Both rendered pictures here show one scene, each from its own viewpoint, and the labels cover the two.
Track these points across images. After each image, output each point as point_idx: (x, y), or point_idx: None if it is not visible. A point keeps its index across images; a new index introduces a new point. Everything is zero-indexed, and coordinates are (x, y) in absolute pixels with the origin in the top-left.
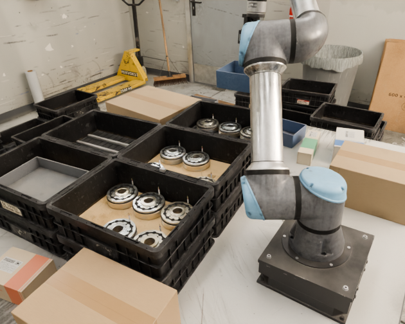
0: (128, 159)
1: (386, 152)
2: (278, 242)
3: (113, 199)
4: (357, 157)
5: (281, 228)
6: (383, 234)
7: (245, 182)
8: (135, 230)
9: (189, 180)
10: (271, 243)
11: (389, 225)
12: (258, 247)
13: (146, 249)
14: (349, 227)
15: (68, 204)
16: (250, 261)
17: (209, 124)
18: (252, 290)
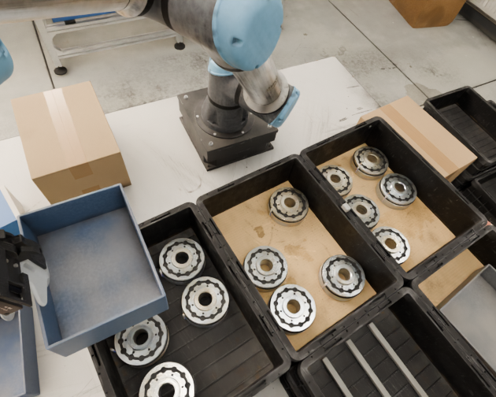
0: (386, 263)
1: (30, 132)
2: (251, 131)
3: (401, 235)
4: (75, 143)
5: (237, 140)
6: (134, 127)
7: (295, 91)
8: (382, 179)
9: (320, 175)
10: (257, 134)
11: (116, 129)
12: (247, 173)
13: (386, 122)
14: (185, 109)
15: (459, 235)
16: (264, 165)
17: (171, 377)
18: (280, 146)
